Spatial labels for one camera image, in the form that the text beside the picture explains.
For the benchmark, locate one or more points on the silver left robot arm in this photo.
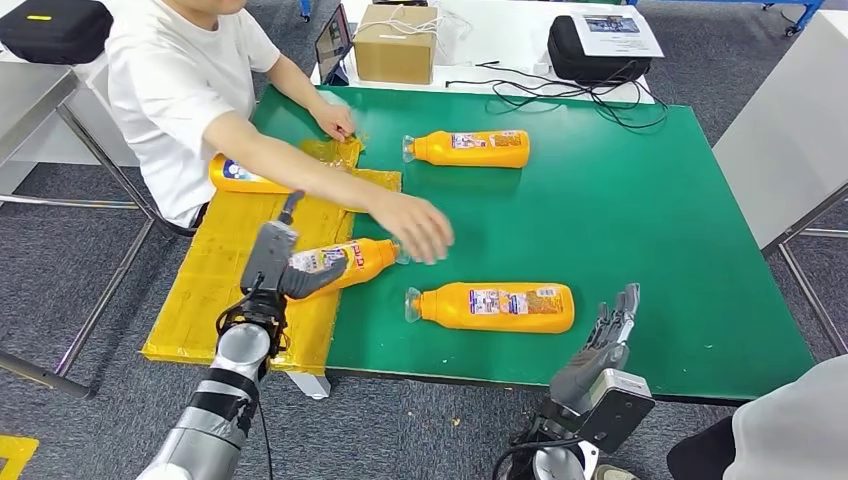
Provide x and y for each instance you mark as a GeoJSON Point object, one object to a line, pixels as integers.
{"type": "Point", "coordinates": [232, 351]}

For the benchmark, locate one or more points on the white table leg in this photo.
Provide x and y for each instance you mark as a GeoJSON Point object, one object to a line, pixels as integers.
{"type": "Point", "coordinates": [311, 387]}

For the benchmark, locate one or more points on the dark laptop screen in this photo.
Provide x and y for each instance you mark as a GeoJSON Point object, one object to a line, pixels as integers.
{"type": "Point", "coordinates": [332, 41]}

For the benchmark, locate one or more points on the printed paper sheet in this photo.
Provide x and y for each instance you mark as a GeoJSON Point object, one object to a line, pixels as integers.
{"type": "Point", "coordinates": [616, 33]}

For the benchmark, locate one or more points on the steel frame table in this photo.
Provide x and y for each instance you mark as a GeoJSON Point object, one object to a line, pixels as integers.
{"type": "Point", "coordinates": [33, 99]}

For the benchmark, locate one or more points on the person's right hand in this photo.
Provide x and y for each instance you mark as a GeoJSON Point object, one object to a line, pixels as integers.
{"type": "Point", "coordinates": [414, 228]}

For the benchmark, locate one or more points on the black carrying case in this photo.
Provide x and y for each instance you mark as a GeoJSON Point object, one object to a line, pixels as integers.
{"type": "Point", "coordinates": [596, 69]}

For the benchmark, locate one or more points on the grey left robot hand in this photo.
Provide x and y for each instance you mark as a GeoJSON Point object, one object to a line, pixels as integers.
{"type": "Point", "coordinates": [311, 278]}

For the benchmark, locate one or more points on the white power adapter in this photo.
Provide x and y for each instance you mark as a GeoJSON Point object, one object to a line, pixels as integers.
{"type": "Point", "coordinates": [540, 68]}

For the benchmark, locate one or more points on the person's right forearm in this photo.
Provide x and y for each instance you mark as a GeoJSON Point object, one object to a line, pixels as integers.
{"type": "Point", "coordinates": [318, 179]}

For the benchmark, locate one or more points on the pale table with steel legs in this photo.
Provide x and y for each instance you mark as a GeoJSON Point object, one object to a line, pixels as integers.
{"type": "Point", "coordinates": [782, 132]}

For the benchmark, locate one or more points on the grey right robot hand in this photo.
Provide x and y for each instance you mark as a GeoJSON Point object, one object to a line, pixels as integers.
{"type": "Point", "coordinates": [590, 371]}

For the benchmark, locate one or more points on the person's left hand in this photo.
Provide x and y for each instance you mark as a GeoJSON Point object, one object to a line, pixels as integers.
{"type": "Point", "coordinates": [334, 122]}

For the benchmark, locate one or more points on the person's left forearm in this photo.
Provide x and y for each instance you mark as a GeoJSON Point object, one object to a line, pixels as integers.
{"type": "Point", "coordinates": [295, 83]}

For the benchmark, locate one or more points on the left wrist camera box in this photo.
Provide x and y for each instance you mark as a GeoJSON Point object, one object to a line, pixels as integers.
{"type": "Point", "coordinates": [265, 258]}

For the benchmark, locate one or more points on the black chair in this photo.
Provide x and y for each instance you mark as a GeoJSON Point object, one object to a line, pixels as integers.
{"type": "Point", "coordinates": [173, 228]}

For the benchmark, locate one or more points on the person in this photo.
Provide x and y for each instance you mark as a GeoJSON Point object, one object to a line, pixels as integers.
{"type": "Point", "coordinates": [795, 430]}
{"type": "Point", "coordinates": [172, 86]}

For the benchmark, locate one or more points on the black case with yellow tag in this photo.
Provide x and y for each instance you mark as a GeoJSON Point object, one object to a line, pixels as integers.
{"type": "Point", "coordinates": [53, 33]}

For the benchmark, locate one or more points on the yellow taped cardboard mat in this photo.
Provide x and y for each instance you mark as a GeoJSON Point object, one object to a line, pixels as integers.
{"type": "Point", "coordinates": [199, 278]}

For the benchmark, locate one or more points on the brown cardboard box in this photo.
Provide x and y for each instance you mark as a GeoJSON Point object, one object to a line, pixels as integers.
{"type": "Point", "coordinates": [394, 56]}

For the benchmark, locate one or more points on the white table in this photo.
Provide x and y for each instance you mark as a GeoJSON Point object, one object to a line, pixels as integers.
{"type": "Point", "coordinates": [503, 33]}

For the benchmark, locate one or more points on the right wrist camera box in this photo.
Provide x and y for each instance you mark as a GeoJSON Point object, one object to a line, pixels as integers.
{"type": "Point", "coordinates": [619, 414]}

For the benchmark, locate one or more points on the orange detergent bottle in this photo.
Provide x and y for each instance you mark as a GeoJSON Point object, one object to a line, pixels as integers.
{"type": "Point", "coordinates": [450, 319]}
{"type": "Point", "coordinates": [437, 154]}
{"type": "Point", "coordinates": [232, 185]}
{"type": "Point", "coordinates": [368, 262]}

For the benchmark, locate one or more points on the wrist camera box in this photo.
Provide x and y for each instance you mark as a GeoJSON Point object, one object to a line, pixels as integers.
{"type": "Point", "coordinates": [619, 414]}
{"type": "Point", "coordinates": [265, 258]}

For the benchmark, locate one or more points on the blue wheeled steel frame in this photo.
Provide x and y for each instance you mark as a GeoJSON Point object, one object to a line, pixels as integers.
{"type": "Point", "coordinates": [803, 10]}

